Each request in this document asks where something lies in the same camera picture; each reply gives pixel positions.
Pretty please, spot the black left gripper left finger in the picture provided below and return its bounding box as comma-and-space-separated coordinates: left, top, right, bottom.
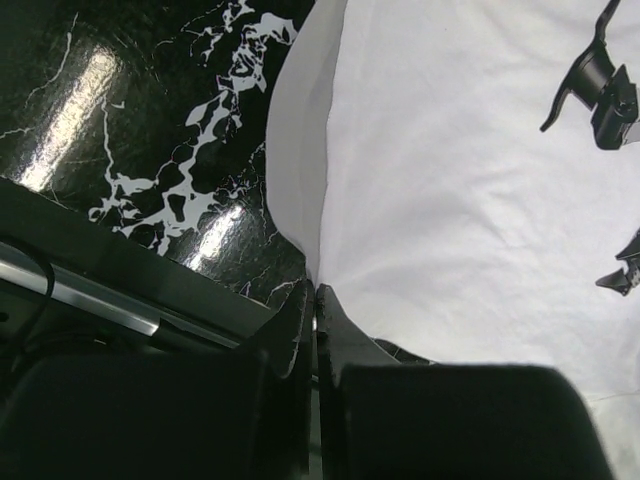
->
1, 282, 313, 479

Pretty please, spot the white printed t-shirt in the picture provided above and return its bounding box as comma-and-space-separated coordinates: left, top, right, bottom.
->
266, 1, 639, 479

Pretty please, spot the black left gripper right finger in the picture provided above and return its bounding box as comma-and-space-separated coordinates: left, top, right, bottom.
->
316, 285, 613, 479

